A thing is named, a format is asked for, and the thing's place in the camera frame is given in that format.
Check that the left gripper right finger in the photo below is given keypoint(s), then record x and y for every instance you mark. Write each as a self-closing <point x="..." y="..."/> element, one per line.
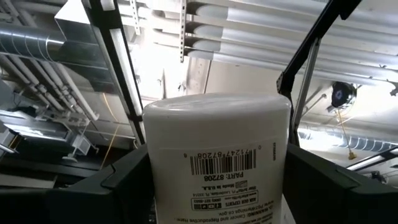
<point x="335" y="202"/>

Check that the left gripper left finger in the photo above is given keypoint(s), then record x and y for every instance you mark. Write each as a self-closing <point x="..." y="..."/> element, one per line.
<point x="77" y="205"/>

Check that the white cylindrical bottle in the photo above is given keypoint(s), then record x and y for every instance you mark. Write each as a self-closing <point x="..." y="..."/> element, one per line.
<point x="217" y="130"/>

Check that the large silver spiral duct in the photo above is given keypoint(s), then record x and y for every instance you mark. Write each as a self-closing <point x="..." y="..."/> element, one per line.
<point x="28" y="42"/>

